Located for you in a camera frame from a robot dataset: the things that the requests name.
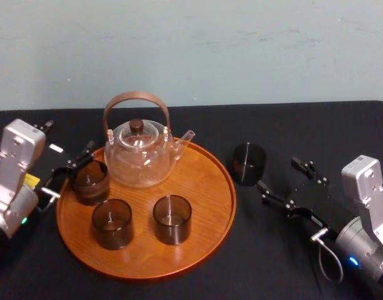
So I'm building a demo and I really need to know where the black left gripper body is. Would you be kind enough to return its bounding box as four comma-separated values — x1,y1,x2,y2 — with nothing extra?
24,142,74,206

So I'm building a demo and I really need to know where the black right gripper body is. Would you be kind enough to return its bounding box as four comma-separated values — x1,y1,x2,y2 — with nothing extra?
287,179,361,234

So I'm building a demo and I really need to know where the round brown wooden tray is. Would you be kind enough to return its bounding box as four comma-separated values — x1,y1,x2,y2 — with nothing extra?
56,136,237,280

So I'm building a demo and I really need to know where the smoked glass cup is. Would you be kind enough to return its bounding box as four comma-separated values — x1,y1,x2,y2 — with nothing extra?
152,194,192,245
90,198,136,251
233,142,268,187
71,159,110,206

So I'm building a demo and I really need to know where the glass lid with brown knob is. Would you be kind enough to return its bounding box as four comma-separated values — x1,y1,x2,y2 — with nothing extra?
119,118,156,149

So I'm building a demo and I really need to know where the black table cloth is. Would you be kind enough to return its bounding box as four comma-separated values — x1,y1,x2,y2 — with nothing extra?
0,99,383,300

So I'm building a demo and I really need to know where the right gripper cable, silver plug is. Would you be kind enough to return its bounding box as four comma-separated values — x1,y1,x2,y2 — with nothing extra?
310,227,341,284

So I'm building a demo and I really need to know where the gripper cable, silver plug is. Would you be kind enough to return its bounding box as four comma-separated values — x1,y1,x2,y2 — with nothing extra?
37,186,61,214
310,227,341,284

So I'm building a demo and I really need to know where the left gripper cable, silver plug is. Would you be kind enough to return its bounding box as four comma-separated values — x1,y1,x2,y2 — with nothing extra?
37,186,61,214

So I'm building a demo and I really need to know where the clear glass teapot, brown handle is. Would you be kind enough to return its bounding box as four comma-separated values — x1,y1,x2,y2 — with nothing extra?
102,90,197,189

